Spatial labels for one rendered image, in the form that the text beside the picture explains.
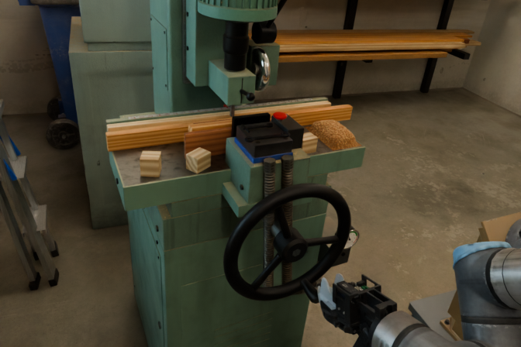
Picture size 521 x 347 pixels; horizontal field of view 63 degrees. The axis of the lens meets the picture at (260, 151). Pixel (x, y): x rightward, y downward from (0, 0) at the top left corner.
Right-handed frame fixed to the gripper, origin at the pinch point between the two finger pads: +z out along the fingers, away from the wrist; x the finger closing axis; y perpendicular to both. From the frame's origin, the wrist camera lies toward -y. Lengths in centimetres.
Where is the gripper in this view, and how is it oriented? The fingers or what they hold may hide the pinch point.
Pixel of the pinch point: (323, 293)
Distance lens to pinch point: 95.1
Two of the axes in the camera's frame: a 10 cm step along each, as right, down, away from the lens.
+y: -0.6, -9.8, -1.9
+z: -4.3, -1.5, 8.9
